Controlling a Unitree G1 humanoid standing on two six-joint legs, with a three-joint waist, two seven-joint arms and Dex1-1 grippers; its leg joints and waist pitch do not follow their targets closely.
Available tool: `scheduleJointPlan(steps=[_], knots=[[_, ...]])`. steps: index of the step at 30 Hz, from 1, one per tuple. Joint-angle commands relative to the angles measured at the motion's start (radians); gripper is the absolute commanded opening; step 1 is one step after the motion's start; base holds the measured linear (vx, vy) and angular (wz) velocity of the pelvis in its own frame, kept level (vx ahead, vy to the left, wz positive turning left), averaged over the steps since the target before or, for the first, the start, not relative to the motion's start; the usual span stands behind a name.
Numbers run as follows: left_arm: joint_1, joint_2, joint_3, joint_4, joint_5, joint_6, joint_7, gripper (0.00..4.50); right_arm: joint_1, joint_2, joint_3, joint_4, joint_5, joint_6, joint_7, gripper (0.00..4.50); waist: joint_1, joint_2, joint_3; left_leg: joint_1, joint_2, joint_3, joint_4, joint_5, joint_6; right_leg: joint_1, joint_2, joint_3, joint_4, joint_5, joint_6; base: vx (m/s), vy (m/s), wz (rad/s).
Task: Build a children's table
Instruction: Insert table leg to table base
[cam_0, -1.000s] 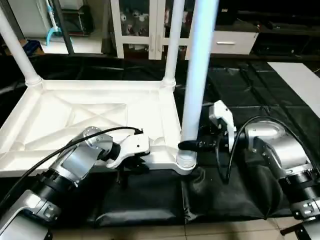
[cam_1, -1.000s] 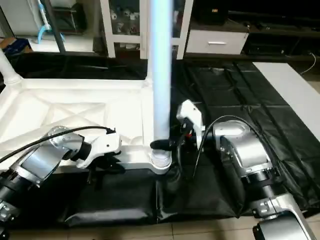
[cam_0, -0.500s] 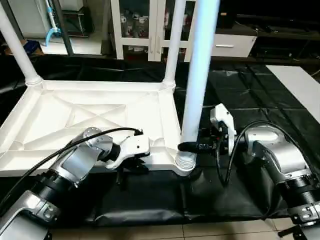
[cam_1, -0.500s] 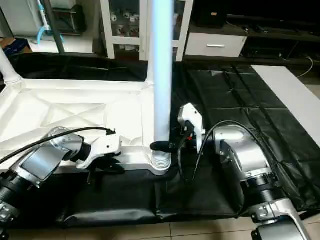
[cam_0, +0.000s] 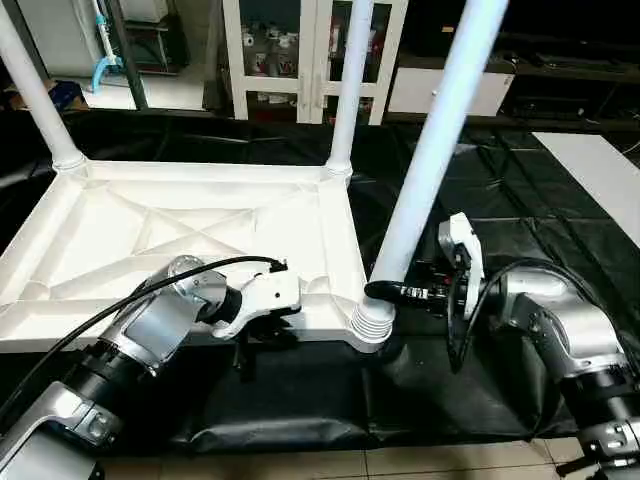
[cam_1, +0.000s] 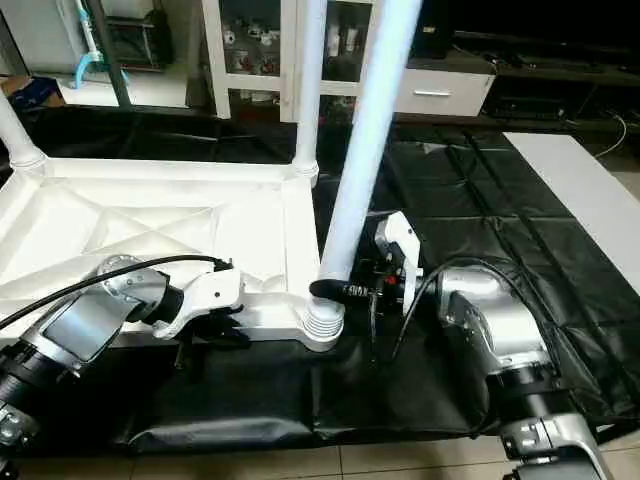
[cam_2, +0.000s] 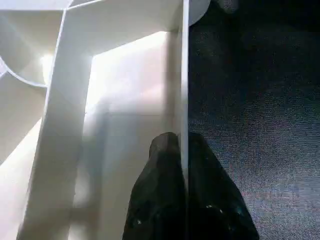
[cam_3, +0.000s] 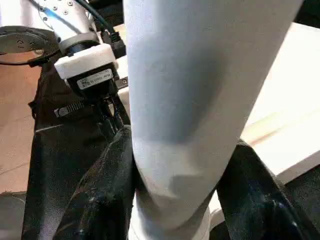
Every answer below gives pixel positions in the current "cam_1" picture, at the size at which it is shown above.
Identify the white plastic table top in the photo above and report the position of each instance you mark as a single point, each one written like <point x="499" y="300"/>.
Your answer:
<point x="150" y="230"/>

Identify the black metal frame leg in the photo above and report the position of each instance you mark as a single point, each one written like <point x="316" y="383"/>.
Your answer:
<point x="612" y="432"/>

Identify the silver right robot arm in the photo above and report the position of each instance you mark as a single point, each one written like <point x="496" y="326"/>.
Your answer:
<point x="500" y="340"/>

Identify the brown cardboard box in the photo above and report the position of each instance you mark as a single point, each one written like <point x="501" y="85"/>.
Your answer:
<point x="30" y="92"/>

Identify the black work mat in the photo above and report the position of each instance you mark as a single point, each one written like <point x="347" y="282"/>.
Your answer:
<point x="480" y="250"/>

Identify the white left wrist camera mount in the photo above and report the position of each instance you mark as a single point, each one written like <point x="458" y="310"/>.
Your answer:
<point x="205" y="295"/>

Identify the white glass door cabinet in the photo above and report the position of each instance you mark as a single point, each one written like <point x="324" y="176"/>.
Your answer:
<point x="270" y="55"/>

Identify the white flat board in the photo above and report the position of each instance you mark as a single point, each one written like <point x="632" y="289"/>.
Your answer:
<point x="590" y="195"/>

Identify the light blue plastic object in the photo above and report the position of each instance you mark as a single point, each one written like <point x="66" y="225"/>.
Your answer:
<point x="90" y="50"/>

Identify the white drawer unit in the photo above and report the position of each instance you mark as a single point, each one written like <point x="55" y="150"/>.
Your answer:
<point x="440" y="92"/>

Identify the dark low media cabinet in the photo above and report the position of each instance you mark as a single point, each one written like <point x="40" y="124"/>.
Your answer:
<point x="565" y="90"/>

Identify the grey vertical metal pole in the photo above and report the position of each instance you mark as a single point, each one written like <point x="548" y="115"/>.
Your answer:
<point x="112" y="55"/>

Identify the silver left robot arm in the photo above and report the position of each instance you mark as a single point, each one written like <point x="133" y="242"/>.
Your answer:
<point x="70" y="335"/>

